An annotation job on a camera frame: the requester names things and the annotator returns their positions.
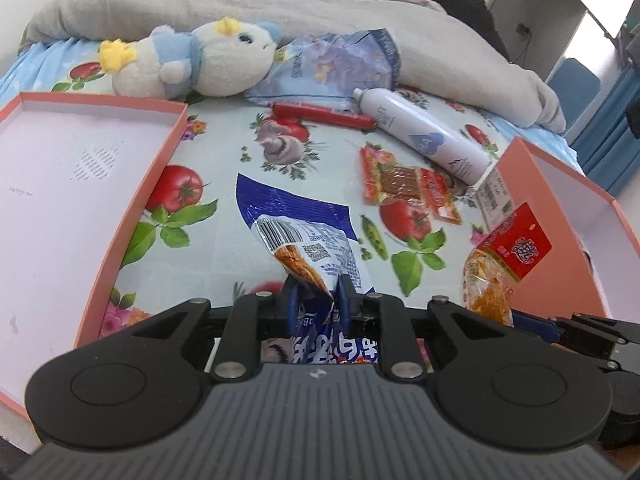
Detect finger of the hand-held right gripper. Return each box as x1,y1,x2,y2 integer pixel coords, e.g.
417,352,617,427
510,310,632,362

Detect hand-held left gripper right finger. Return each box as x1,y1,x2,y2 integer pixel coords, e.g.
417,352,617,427
337,276,507,381

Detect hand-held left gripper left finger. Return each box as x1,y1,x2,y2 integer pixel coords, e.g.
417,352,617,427
127,280,301,380

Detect blue and white snack packet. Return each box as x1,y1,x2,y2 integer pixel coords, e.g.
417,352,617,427
236,172,381,366

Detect red label clear snack packet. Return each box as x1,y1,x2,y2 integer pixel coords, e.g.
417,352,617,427
462,201,553,323

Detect orange cardboard box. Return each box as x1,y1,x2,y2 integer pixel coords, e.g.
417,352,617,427
470,137,640,352

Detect floral printed sheet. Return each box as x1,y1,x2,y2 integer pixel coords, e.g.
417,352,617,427
50,57,506,361

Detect red-edged spicy strip packet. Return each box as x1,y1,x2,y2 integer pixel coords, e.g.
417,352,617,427
359,146,462,225

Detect red sausage stick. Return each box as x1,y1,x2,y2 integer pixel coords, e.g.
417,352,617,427
272,102,377,130

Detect white spray bottle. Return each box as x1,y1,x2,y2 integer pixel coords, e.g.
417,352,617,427
351,87,493,186

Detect blue curtain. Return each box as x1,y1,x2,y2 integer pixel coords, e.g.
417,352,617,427
570,72,640,196

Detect pale blue snack bag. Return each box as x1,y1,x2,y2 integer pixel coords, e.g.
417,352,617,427
244,27,403,111

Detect orange box lid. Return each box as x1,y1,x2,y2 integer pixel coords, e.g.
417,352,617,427
0,91,190,420

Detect blue chair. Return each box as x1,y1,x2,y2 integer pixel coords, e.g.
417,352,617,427
547,57,601,106

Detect white and blue plush toy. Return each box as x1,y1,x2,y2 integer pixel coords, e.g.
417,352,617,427
98,16,283,100

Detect dark hanging clothes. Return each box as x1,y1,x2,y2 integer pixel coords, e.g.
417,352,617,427
612,5,640,136

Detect black clothing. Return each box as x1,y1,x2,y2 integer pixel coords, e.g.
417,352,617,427
402,0,511,61

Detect white cabinet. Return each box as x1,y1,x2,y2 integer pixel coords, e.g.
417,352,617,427
492,0,588,78

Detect grey blanket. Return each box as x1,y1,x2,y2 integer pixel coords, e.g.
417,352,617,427
17,0,568,133

